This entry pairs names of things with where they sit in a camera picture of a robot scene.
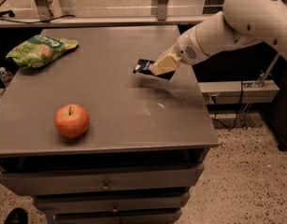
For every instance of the grey drawer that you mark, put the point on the grey drawer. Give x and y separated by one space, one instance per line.
95 180
124 217
116 203

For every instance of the middle grey drawer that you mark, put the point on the middle grey drawer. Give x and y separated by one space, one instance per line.
116 203

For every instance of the aluminium frame rail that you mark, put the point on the aluminium frame rail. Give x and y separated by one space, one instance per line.
81 22

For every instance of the bottom grey drawer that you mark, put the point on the bottom grey drawer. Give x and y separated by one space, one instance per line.
124 217

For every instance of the red apple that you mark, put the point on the red apple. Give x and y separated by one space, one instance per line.
71 121

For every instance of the black shoe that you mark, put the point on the black shoe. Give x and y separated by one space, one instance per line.
17 216

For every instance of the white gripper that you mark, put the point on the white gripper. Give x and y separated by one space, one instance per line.
185 46

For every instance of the grey drawer cabinet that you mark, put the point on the grey drawer cabinet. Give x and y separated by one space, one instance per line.
135 120

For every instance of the green rice chip bag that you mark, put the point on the green rice chip bag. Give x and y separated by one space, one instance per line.
40 50

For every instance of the clear plastic water bottle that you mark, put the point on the clear plastic water bottle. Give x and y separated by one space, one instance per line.
5 76

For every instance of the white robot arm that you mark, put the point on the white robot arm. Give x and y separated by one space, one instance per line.
240 24

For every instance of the dark blue rxbar wrapper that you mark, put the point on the dark blue rxbar wrapper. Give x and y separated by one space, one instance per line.
143 67

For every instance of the top grey drawer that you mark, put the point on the top grey drawer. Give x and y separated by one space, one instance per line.
95 180

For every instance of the grey low beam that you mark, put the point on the grey low beam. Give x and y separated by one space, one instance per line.
238 92

